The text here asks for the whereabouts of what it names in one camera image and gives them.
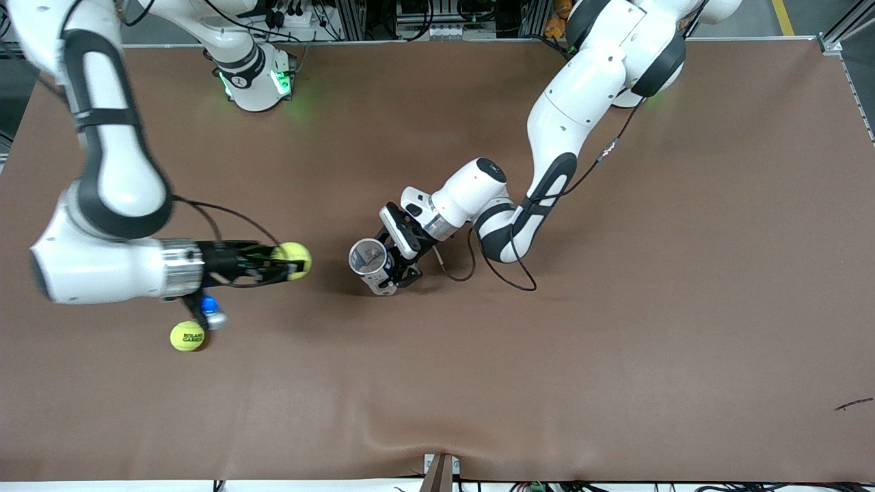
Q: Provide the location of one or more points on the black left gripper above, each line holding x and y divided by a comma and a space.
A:
407, 268

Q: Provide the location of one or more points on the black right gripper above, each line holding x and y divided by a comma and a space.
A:
222, 262

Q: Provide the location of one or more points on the yellow tennis ball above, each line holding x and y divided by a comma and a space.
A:
301, 254
186, 338

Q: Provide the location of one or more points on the white blue tennis ball can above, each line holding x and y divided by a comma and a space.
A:
376, 280

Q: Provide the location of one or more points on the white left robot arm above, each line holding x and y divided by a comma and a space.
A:
581, 102

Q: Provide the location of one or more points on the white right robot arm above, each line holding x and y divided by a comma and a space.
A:
116, 171

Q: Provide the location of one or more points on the brown table mat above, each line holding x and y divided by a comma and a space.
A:
615, 307

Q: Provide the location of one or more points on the white power strip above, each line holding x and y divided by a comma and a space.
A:
448, 31

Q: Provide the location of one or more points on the power strip with black plugs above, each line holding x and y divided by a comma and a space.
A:
307, 20

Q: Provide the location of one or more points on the green connector plug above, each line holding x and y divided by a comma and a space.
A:
536, 487

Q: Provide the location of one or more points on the pile of orange objects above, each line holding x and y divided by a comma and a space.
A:
555, 29

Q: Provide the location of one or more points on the yellow floor tape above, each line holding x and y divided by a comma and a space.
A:
786, 20

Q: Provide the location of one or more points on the white pole base bracket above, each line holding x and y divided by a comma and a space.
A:
455, 467

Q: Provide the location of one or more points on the metal camera mount pole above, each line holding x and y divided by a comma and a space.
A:
439, 478

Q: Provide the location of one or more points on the aluminium frame profile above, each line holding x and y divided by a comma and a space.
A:
851, 20
533, 17
350, 20

